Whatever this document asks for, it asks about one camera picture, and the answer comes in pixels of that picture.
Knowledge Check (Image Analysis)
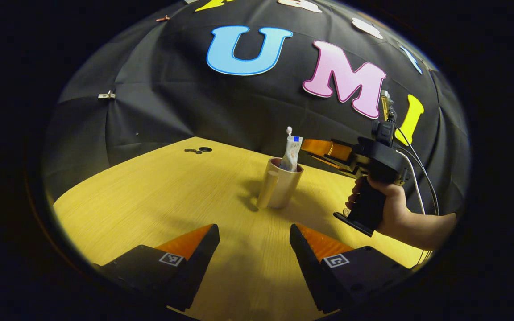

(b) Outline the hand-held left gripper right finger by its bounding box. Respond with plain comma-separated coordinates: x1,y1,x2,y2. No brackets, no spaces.
290,224,413,314

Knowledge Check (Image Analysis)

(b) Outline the beige cup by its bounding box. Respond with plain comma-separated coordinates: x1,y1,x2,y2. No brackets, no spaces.
257,157,304,210

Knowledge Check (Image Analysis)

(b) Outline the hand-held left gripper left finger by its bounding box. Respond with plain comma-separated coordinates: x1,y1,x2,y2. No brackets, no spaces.
93,224,220,312

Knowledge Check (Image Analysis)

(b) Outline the wooden desktop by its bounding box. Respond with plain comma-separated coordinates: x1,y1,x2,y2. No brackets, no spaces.
53,136,431,321

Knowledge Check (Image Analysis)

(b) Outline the white and blue toothpaste tube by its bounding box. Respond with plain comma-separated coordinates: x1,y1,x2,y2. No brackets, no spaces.
278,135,303,173

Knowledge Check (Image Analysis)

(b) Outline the white cable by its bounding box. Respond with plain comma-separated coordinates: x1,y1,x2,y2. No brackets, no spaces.
395,149,431,266

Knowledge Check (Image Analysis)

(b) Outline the black backdrop cloth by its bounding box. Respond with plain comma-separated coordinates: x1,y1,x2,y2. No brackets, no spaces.
43,0,471,214

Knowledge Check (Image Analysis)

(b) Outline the black cable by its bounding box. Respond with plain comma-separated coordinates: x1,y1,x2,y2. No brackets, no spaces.
395,127,439,216

